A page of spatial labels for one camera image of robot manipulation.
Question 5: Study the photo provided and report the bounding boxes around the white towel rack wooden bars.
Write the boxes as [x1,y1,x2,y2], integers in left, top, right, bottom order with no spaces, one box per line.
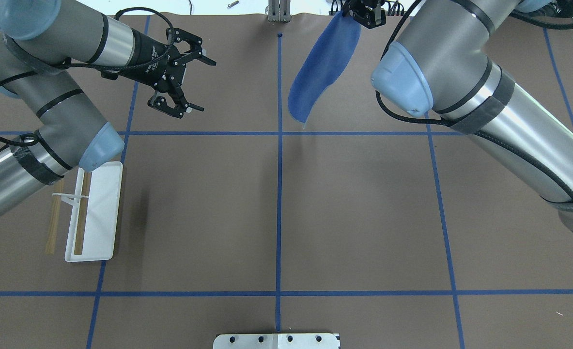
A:
[45,161,124,262]

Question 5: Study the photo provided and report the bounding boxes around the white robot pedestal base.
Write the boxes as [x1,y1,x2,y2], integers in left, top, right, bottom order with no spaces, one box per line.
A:
[213,333,341,349]

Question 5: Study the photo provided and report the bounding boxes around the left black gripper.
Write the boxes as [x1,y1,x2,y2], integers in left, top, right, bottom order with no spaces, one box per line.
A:
[130,27,217,119]

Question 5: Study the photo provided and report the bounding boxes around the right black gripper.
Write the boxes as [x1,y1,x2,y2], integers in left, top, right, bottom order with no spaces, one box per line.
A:
[342,0,387,29]

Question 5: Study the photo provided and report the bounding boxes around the aluminium frame post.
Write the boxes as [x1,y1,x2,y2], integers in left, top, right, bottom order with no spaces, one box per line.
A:
[266,0,292,23]

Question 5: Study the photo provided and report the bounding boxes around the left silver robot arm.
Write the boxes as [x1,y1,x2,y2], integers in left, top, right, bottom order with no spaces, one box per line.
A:
[0,0,216,216]

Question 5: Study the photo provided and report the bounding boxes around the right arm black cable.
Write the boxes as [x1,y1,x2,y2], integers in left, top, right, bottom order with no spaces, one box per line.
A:
[376,0,573,257]

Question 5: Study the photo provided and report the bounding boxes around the blue microfiber towel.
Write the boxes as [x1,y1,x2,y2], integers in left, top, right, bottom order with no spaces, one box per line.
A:
[288,11,361,125]

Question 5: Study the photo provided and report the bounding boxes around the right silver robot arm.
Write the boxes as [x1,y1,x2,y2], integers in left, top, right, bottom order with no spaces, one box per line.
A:
[371,0,573,232]

